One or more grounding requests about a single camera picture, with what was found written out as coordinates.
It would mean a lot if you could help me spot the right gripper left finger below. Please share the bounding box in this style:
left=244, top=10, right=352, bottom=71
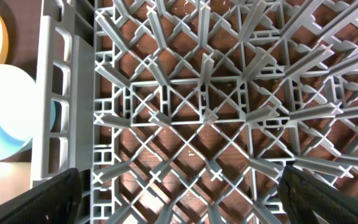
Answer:
left=0, top=168, right=82, bottom=224

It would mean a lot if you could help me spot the light blue bowl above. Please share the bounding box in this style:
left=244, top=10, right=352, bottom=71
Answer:
left=0, top=63, right=57, bottom=162

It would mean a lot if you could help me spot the grey dishwasher rack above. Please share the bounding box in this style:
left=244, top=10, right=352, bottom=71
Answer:
left=30, top=0, right=358, bottom=223

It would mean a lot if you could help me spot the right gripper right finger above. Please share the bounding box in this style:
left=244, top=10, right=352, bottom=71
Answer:
left=278, top=166, right=358, bottom=223

